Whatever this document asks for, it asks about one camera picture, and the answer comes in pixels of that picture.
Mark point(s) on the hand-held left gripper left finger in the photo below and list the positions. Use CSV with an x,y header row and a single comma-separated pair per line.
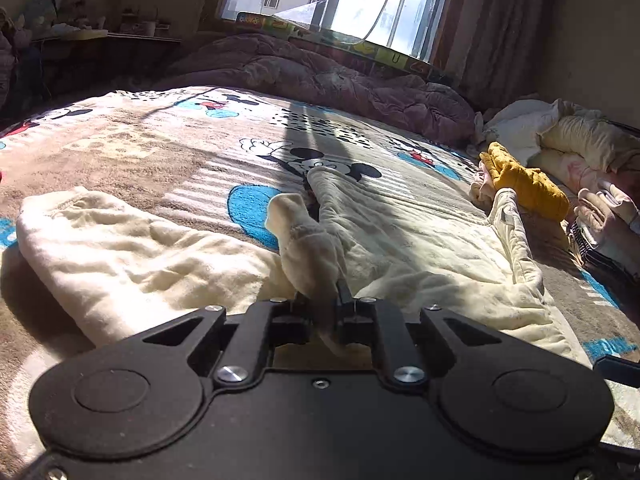
x,y
295,320

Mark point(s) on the curtain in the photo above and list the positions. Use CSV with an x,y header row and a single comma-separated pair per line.
x,y
495,25

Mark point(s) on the white cup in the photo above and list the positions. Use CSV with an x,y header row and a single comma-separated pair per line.
x,y
149,27

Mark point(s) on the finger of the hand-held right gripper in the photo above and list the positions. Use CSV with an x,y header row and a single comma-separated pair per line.
x,y
620,371

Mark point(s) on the yellow knit sweater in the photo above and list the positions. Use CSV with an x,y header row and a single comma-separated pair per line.
x,y
530,185

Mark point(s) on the purple quilt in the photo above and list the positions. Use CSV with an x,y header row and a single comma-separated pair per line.
x,y
310,75

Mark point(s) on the cream padded jacket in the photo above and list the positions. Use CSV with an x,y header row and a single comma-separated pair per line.
x,y
150,260

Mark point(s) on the cartoon printed blanket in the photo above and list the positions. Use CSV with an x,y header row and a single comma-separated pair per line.
x,y
150,145

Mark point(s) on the clear plastic tube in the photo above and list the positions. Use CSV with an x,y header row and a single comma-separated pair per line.
x,y
395,5

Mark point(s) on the desk lamp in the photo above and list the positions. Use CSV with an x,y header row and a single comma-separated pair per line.
x,y
70,0

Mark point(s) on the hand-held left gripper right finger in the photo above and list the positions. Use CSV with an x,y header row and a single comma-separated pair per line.
x,y
350,320

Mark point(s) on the colourful foam mat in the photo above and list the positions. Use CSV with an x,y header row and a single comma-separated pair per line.
x,y
380,52

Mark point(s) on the cluttered desk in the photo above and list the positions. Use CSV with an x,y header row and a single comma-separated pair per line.
x,y
100,47

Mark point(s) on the pile of cream bedding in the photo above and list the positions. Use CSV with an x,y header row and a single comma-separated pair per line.
x,y
565,130

